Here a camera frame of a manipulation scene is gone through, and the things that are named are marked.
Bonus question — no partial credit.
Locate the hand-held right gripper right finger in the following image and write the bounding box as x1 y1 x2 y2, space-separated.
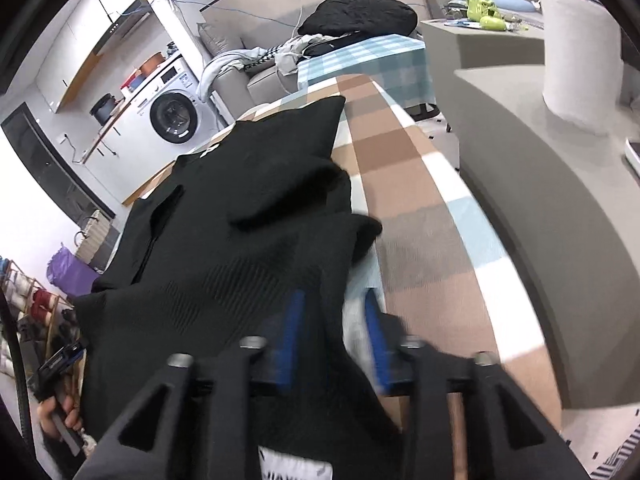
362 287 591 480

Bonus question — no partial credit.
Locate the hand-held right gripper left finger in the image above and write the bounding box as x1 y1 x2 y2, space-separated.
75 287 321 480

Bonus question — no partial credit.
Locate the black garment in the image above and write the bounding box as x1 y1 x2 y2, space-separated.
72 95 403 480

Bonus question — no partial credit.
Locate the person's left forearm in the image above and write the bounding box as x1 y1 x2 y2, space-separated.
40 430 88 480

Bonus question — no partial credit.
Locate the pile of light clothes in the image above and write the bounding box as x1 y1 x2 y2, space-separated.
197 32 326 101

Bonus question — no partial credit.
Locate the person's left hand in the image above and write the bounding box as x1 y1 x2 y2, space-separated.
37 395 83 436

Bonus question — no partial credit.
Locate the wooden shoe rack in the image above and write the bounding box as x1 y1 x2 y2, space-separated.
0 257 83 376

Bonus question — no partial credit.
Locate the purple plastic bag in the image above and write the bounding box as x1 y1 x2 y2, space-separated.
46 245 101 298

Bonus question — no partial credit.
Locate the brown white checked cloth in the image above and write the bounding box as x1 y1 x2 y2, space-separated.
122 74 563 433

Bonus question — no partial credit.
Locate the woven laundry basket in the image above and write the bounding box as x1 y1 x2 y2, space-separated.
75 210 118 271

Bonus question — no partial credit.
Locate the dark door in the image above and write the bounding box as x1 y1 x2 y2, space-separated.
0 102 116 228

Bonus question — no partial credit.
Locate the white low cabinet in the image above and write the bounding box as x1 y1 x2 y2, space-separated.
82 100 171 206

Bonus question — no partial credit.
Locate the grey counter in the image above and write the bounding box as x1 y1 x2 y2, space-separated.
452 65 640 411

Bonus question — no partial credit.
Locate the white washing machine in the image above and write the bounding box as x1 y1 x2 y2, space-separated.
120 52 223 161

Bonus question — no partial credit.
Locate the black cooking pot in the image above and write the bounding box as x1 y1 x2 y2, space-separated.
90 92 118 126

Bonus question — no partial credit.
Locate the blue checked cloth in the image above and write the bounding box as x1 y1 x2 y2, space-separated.
295 34 436 108

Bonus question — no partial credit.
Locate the striped cloth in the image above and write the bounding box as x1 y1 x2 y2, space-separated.
590 420 640 480

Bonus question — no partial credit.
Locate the grey side table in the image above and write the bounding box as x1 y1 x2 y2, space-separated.
419 19 546 111

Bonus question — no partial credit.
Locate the orange basin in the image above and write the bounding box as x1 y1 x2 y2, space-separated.
137 51 166 73

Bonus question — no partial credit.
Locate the white device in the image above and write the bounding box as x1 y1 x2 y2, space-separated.
622 137 640 177

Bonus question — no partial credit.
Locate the black padded jacket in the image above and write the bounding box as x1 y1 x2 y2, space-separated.
297 0 418 41

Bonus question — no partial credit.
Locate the white paper roll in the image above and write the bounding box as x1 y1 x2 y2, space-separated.
537 0 626 136

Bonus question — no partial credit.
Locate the range hood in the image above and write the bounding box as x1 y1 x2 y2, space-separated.
95 7 153 56

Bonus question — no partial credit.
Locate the blue pillow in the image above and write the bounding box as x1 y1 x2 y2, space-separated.
455 0 536 12

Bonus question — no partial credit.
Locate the white wall cabinet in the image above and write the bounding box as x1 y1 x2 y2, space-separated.
37 0 121 111

